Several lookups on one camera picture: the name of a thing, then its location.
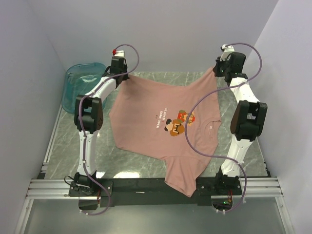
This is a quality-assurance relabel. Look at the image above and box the teal plastic bin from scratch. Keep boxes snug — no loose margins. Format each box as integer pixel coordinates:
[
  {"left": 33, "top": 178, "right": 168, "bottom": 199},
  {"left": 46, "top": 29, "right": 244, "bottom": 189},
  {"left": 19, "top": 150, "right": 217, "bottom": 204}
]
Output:
[{"left": 62, "top": 62, "right": 106, "bottom": 114}]

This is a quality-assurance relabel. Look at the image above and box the pink printed t shirt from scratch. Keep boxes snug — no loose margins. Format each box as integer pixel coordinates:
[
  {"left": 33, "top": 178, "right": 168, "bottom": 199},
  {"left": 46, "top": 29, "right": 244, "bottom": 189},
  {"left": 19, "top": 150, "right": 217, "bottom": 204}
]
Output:
[{"left": 109, "top": 68, "right": 221, "bottom": 197}]

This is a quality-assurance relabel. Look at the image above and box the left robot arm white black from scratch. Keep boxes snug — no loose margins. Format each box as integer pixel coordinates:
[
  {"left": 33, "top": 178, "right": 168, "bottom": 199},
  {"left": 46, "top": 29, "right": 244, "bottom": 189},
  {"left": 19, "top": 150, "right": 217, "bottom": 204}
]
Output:
[{"left": 74, "top": 51, "right": 129, "bottom": 196}]

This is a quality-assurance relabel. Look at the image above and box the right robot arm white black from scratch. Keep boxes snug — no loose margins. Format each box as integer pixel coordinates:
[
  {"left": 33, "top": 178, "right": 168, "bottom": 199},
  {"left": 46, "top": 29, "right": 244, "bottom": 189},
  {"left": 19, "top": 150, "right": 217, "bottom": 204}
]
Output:
[{"left": 213, "top": 51, "right": 268, "bottom": 195}]

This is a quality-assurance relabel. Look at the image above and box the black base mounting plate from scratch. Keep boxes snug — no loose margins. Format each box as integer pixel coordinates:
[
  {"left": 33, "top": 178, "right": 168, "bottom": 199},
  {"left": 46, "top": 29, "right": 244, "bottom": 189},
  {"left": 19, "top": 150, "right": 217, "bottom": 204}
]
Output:
[{"left": 68, "top": 174, "right": 246, "bottom": 211}]

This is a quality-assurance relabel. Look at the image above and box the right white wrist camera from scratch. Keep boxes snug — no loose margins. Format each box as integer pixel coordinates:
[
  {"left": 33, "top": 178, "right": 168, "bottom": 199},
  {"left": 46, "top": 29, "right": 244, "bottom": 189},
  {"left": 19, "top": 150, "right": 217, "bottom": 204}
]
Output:
[{"left": 219, "top": 44, "right": 234, "bottom": 61}]

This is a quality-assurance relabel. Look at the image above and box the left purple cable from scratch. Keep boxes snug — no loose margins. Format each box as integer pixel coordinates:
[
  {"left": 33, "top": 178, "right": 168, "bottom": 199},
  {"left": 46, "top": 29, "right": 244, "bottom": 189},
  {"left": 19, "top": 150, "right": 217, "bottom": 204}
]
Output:
[{"left": 64, "top": 43, "right": 140, "bottom": 216}]

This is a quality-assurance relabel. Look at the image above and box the purple cable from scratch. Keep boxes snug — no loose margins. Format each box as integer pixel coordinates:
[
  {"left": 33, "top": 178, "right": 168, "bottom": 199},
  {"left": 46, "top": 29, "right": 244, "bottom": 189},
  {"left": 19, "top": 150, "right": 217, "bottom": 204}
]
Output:
[
  {"left": 64, "top": 43, "right": 140, "bottom": 216},
  {"left": 184, "top": 42, "right": 263, "bottom": 213}
]

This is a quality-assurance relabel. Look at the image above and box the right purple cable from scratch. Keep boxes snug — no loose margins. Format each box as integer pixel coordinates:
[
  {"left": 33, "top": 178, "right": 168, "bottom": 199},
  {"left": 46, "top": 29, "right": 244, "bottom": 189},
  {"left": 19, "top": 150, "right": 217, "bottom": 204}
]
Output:
[{"left": 184, "top": 42, "right": 263, "bottom": 213}]

